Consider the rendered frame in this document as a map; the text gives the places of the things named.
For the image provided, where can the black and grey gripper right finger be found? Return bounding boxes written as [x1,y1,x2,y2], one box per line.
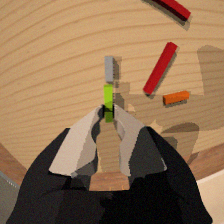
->
[112,104,213,224]

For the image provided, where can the orange rod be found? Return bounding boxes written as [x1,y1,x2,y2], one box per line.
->
[163,90,189,104]

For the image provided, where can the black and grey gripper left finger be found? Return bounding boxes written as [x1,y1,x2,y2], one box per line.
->
[6,104,105,224]

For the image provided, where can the grey rod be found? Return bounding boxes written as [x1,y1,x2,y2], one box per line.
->
[104,56,113,82]

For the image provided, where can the lime green rod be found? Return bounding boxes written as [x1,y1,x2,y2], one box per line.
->
[104,84,113,123]

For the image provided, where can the red rod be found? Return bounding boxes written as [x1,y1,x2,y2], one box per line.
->
[143,42,177,94]
[152,0,191,21]

